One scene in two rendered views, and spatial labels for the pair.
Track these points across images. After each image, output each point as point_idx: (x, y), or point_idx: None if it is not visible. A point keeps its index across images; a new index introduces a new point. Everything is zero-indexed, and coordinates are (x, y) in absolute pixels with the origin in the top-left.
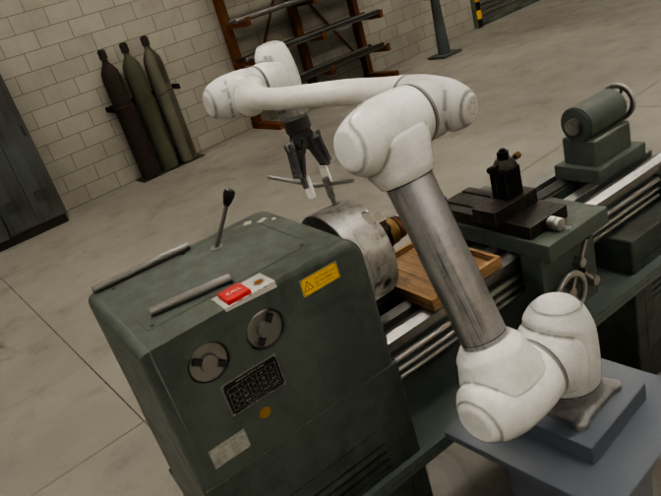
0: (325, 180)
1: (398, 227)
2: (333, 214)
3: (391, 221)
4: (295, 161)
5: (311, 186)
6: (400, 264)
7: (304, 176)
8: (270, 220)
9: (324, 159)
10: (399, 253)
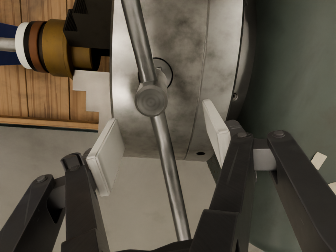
0: (163, 89)
1: (49, 20)
2: (202, 23)
3: (49, 32)
4: (319, 180)
5: (218, 115)
6: (57, 99)
7: (248, 134)
8: (331, 157)
9: (80, 178)
10: (39, 118)
